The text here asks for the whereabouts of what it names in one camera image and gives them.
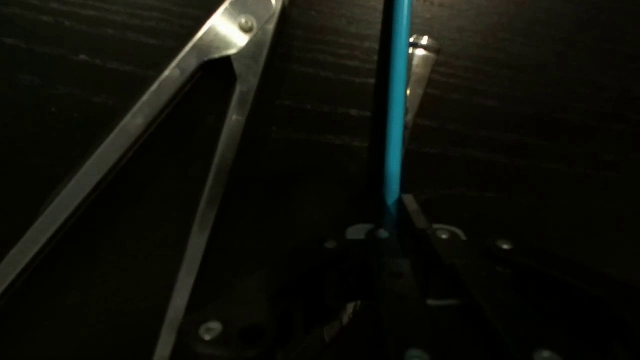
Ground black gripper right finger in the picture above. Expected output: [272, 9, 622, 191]
[398, 193, 640, 360]

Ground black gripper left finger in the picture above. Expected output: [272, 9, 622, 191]
[188, 222, 411, 360]

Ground blue pen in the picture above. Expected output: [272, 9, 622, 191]
[380, 0, 416, 231]

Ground metal tongs with black tips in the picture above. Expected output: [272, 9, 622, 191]
[0, 0, 287, 360]

